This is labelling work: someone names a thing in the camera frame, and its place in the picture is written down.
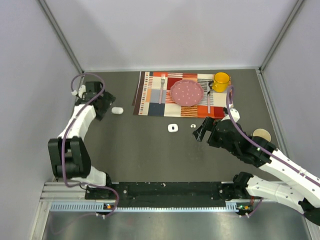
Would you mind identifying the white charging case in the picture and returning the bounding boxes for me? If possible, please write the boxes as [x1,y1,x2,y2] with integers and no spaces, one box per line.
[167,123,179,133]

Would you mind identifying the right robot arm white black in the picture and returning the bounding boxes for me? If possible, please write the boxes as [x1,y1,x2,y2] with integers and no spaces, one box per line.
[192,117,320,225]

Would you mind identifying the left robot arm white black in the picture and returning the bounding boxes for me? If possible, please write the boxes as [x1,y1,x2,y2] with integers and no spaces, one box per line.
[47,81,116,199]

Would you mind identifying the closed white earbud case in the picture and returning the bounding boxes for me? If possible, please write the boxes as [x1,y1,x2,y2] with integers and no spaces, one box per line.
[111,106,124,115]

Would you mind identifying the pink dotted plate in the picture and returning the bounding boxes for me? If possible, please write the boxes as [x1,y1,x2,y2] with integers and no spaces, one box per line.
[170,80,204,107]

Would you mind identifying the yellow mug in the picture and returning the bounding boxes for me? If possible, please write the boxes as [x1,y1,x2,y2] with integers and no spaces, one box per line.
[208,72,231,93]

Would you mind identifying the beige ceramic mug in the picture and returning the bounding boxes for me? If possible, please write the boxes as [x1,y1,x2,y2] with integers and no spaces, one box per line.
[252,128,272,143]

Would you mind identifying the patchwork colourful placemat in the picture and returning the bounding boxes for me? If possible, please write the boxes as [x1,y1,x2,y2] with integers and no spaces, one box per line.
[132,71,227,120]

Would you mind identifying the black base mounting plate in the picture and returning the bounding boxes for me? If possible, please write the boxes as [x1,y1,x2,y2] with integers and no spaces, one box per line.
[84,181,253,208]

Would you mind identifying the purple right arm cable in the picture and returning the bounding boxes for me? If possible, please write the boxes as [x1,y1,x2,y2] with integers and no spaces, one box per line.
[226,84,320,218]

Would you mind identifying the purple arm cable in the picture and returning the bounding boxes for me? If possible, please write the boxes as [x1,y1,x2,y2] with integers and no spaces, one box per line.
[226,84,320,218]
[47,73,120,235]

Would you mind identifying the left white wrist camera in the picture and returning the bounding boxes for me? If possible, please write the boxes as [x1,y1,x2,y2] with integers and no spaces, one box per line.
[71,84,86,99]

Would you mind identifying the pink handled fork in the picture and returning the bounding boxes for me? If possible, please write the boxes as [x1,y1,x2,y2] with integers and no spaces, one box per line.
[158,73,166,104]

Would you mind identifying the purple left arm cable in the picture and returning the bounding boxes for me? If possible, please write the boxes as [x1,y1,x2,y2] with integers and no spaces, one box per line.
[47,73,120,235]

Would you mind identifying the grey slotted cable duct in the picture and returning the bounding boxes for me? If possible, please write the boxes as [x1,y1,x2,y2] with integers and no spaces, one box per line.
[49,199,249,213]

